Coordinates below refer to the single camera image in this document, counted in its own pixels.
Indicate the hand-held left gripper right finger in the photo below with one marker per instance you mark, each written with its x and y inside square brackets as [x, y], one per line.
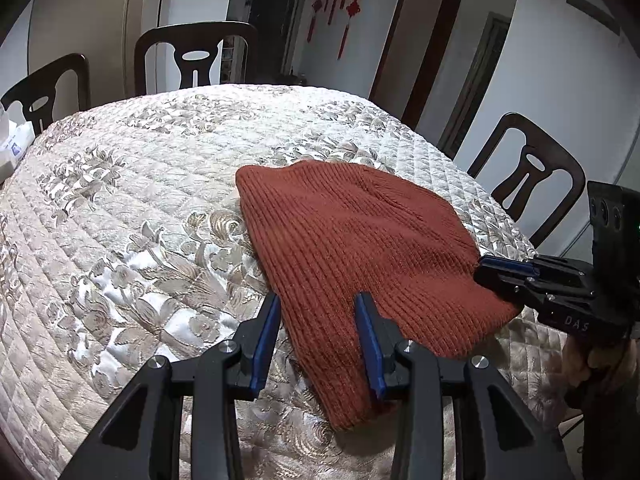
[369, 350]

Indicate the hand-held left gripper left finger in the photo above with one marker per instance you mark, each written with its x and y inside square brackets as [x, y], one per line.
[263, 350]

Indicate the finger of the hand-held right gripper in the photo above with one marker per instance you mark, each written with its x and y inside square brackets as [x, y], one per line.
[500, 282]
[510, 265]

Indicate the rust red knitted sweater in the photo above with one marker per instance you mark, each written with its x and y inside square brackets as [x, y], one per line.
[360, 240]

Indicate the person's right hand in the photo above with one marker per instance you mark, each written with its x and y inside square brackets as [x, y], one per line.
[585, 365]

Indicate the dark wooden chair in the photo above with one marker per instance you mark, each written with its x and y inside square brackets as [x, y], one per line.
[240, 45]
[70, 75]
[570, 175]

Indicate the grey barred window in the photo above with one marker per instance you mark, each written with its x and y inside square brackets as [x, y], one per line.
[480, 85]

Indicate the quilted floral cream tablecloth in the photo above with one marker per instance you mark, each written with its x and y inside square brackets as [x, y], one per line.
[125, 210]

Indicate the brown wooden door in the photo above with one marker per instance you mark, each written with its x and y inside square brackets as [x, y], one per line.
[415, 45]

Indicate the white tissue packet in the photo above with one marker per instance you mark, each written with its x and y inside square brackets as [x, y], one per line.
[12, 145]

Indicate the dark wall bar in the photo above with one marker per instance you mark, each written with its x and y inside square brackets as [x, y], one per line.
[592, 10]

